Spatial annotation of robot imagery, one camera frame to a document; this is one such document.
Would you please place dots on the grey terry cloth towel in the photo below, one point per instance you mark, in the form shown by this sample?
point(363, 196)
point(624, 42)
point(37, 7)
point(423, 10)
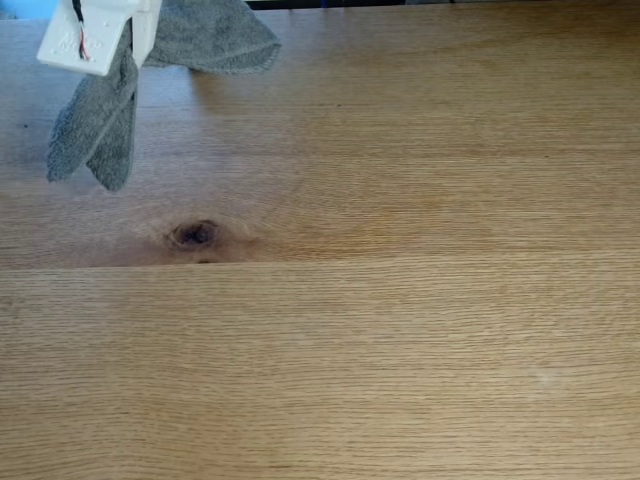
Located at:
point(100, 130)

